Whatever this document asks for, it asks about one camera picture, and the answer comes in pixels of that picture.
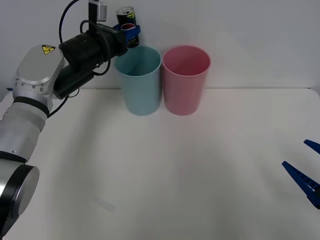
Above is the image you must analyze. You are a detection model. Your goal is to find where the pale blue plastic bin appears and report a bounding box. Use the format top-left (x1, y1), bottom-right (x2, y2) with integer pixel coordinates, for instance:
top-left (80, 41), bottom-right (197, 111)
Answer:
top-left (114, 45), bottom-right (162, 117)

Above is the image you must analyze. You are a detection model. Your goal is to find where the pink plastic bin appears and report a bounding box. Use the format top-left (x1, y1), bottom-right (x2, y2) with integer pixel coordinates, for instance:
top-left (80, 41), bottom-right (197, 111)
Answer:
top-left (161, 45), bottom-right (212, 117)

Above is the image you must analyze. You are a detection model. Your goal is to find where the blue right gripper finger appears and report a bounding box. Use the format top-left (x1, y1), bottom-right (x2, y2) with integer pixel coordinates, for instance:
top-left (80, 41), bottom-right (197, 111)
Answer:
top-left (303, 139), bottom-right (320, 155)
top-left (281, 160), bottom-right (320, 210)

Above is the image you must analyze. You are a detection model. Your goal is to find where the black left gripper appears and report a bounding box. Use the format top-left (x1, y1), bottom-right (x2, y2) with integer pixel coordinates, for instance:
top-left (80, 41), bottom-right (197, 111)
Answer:
top-left (96, 23), bottom-right (142, 59)

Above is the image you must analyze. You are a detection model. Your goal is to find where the black drink can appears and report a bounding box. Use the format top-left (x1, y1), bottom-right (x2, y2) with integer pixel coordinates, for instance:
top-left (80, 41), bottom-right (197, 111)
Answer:
top-left (115, 6), bottom-right (141, 49)

